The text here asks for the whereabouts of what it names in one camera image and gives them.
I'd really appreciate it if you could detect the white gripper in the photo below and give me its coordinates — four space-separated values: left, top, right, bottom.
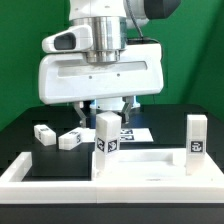
39 25 164 128

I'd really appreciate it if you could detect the white desk tabletop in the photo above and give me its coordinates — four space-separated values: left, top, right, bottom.
91 148 224 185

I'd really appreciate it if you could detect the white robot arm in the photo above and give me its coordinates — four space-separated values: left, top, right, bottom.
39 0 181 127

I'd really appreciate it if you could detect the marker tag sheet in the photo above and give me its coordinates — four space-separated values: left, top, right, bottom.
82 128 153 143

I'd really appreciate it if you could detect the white U-shaped fence frame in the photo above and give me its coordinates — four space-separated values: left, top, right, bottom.
0 152 224 204

